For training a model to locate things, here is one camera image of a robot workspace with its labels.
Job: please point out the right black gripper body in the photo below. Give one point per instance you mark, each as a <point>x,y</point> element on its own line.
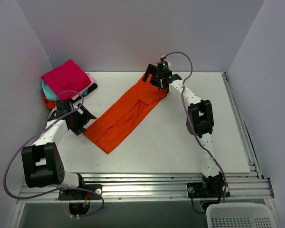
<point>154,77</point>

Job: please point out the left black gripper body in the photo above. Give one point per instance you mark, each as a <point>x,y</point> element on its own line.
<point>80,119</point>

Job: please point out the orange t-shirt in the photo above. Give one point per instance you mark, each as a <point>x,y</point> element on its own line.
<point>116,123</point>
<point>49,103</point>

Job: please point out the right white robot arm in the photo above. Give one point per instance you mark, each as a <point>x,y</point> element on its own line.
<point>199,122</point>

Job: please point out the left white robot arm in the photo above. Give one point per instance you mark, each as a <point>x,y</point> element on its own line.
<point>42,163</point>

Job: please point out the orange folded t-shirt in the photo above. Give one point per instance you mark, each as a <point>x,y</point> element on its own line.
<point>49,103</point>

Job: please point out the teal folded t-shirt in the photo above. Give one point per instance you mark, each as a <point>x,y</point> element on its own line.
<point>48,92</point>

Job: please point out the magenta folded t-shirt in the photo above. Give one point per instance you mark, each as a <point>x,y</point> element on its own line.
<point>68,76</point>

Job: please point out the pink folded t-shirt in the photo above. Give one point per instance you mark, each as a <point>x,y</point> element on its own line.
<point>92,80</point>

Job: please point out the white plastic basket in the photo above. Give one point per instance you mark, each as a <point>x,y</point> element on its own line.
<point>240,215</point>

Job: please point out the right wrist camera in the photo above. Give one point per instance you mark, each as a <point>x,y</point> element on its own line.
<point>164,59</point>

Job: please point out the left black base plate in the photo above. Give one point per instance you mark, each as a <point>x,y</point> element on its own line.
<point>92,194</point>

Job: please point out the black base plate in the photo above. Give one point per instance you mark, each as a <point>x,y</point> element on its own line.
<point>204,190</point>
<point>92,194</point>

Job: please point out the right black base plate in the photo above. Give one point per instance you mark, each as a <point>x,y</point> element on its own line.
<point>204,190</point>

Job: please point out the aluminium mounting rail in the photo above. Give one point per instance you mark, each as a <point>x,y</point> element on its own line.
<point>125,187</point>

